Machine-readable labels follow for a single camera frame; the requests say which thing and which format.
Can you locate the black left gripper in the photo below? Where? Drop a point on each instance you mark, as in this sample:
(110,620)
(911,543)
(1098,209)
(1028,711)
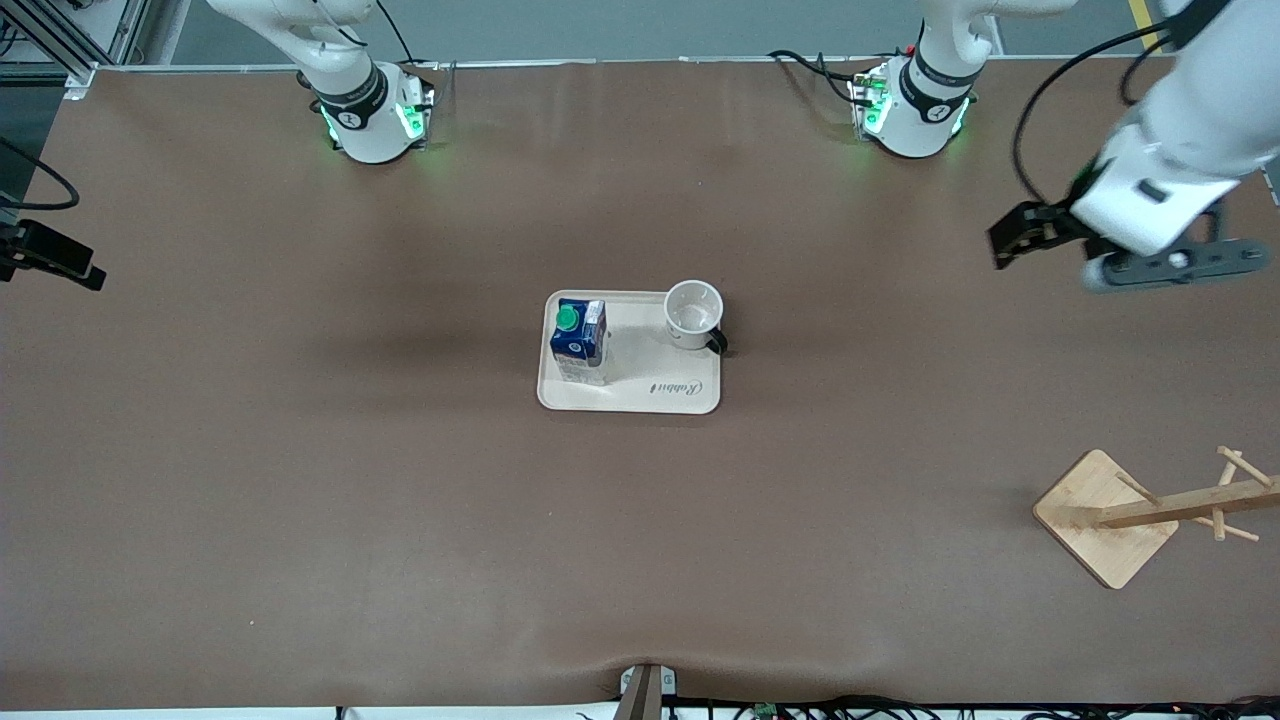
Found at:
(1052,226)

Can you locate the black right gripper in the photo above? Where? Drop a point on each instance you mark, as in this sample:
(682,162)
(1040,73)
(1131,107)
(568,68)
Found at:
(40,249)

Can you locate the blue milk carton green cap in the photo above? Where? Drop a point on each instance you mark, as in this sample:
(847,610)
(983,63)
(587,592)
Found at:
(580,345)

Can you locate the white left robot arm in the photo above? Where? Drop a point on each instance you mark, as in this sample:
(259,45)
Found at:
(1200,110)

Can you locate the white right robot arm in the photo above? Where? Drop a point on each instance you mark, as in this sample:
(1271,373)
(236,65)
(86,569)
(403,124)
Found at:
(365,130)

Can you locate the wooden cup hanging rack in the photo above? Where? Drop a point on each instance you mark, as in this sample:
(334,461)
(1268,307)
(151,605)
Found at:
(1100,520)

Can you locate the beige rectangular serving tray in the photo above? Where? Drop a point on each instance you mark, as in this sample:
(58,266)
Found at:
(655,375)

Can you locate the aluminium frame profile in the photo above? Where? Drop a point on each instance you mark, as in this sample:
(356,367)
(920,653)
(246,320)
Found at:
(60,45)

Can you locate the grey metal table bracket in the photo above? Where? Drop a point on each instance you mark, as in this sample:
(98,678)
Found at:
(645,690)

